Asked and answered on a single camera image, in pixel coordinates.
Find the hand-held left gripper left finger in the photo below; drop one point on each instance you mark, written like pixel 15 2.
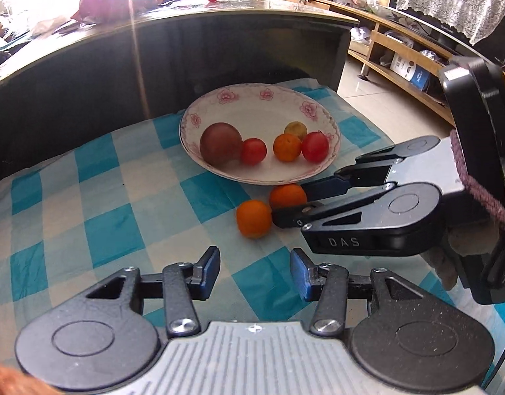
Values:
pixel 212 267

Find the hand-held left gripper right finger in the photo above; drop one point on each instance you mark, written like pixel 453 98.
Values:
pixel 299 271

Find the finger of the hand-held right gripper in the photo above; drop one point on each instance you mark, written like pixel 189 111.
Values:
pixel 322 186
pixel 293 214

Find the orange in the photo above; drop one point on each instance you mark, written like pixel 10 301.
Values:
pixel 287 147
pixel 254 218
pixel 287 195

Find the small yellow-brown fruit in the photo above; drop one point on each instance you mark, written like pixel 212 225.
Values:
pixel 296 128

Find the white bowl with pink flowers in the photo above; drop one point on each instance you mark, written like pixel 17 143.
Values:
pixel 256 111

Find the dark purple passion fruit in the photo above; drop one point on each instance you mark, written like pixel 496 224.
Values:
pixel 220 144

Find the person's right hand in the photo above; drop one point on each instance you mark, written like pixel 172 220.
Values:
pixel 445 263

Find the blue white checkered cloth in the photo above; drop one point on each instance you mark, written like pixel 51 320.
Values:
pixel 112 214

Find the blue white box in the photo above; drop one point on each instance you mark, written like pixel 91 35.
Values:
pixel 406 66

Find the wooden cabinet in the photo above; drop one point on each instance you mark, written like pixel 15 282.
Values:
pixel 384 41

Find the black television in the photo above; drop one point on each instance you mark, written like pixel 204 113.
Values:
pixel 433 28

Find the brown fuzzy sleeve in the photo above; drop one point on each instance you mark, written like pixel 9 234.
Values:
pixel 5 378

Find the dark coffee table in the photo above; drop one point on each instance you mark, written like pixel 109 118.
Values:
pixel 71 74

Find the red bag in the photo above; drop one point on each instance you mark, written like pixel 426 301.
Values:
pixel 108 4

